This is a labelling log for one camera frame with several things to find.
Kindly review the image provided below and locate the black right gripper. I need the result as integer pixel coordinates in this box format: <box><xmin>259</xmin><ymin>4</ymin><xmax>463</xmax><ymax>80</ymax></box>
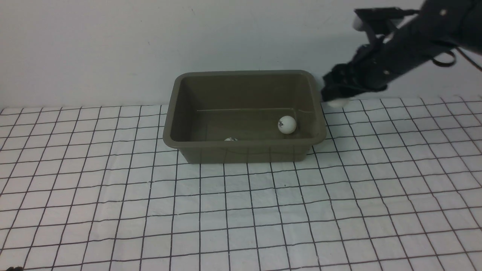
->
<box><xmin>321</xmin><ymin>43</ymin><xmax>407</xmax><ymax>102</ymax></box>

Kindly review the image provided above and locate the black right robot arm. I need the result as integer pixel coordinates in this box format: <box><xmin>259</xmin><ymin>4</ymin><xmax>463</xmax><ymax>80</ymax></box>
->
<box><xmin>321</xmin><ymin>0</ymin><xmax>482</xmax><ymax>102</ymax></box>

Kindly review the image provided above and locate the white black-grid tablecloth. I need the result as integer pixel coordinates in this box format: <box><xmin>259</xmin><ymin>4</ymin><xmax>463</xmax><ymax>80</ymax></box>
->
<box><xmin>0</xmin><ymin>97</ymin><xmax>482</xmax><ymax>271</ymax></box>

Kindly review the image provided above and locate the olive green plastic bin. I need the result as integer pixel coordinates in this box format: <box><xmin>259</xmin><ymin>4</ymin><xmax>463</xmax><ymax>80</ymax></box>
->
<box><xmin>162</xmin><ymin>70</ymin><xmax>327</xmax><ymax>164</ymax></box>

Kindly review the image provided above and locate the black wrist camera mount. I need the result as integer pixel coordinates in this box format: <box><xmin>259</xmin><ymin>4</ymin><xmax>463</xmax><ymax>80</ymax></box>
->
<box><xmin>352</xmin><ymin>7</ymin><xmax>405</xmax><ymax>44</ymax></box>

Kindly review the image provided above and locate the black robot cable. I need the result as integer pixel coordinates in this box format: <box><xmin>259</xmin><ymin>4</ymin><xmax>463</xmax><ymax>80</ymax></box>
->
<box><xmin>431</xmin><ymin>47</ymin><xmax>482</xmax><ymax>72</ymax></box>

